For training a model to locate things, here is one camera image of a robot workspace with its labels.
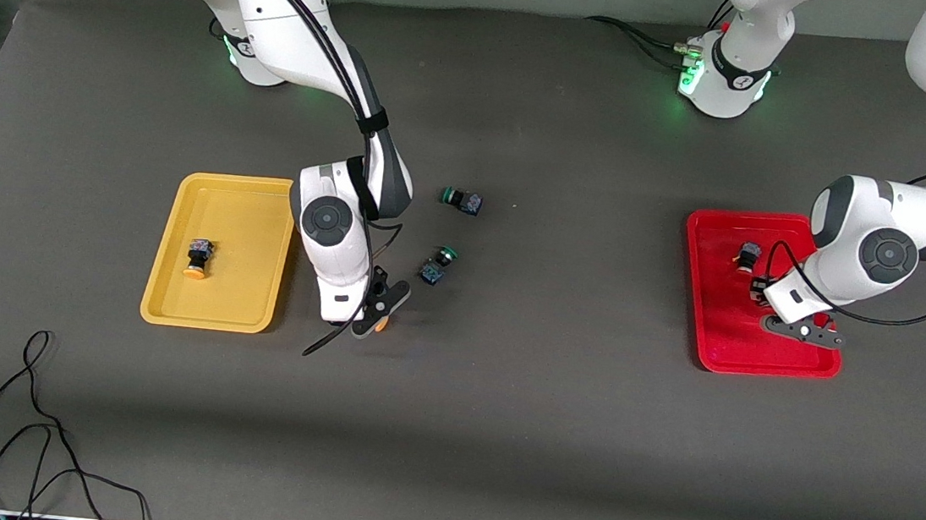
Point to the red push button switch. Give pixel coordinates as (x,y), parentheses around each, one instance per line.
(748,258)
(757,290)

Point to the yellow push button switch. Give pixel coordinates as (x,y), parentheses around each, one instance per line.
(381,326)
(198,260)

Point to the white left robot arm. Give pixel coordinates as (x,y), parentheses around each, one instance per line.
(880,249)

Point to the red plastic tray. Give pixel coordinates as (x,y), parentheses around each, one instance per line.
(727,336)

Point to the yellow plastic tray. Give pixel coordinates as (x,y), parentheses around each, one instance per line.
(221,254)

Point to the dark grey table mat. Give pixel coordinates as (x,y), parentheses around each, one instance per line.
(447,428)

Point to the green push button switch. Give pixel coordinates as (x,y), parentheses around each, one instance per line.
(439,264)
(460,199)

